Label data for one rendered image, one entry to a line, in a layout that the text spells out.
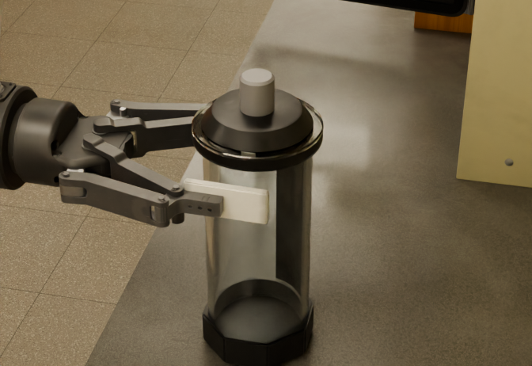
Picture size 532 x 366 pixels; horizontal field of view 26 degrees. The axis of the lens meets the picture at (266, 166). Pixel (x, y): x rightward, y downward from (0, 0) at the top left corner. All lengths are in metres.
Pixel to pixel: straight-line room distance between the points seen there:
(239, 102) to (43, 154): 0.17
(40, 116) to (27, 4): 3.02
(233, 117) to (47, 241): 1.92
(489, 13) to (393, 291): 0.30
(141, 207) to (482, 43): 0.45
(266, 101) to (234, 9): 2.97
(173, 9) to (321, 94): 2.47
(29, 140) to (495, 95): 0.51
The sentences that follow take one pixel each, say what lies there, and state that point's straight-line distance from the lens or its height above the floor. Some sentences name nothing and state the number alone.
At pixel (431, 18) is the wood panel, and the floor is 0.96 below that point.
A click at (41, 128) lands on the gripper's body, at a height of 1.15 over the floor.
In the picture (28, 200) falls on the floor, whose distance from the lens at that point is 2.97.
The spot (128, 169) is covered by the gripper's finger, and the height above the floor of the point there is 1.13.
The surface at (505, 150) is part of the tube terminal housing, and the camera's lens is 1.28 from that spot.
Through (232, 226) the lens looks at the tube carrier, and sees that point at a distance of 0.95.
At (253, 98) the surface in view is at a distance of 0.92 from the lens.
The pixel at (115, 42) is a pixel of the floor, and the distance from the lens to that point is 3.70.
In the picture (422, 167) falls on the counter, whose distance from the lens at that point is 1.32.
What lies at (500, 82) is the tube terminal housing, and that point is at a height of 1.07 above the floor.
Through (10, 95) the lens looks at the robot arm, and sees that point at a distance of 1.01.
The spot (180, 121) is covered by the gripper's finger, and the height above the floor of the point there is 1.13.
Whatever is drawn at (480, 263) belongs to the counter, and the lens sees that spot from 1.18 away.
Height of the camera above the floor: 1.65
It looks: 33 degrees down
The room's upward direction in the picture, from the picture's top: straight up
